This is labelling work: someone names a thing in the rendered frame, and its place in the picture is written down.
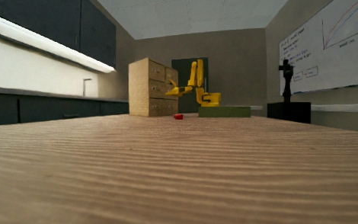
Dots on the tan wooden chest of drawers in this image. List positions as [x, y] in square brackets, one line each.
[139, 88]

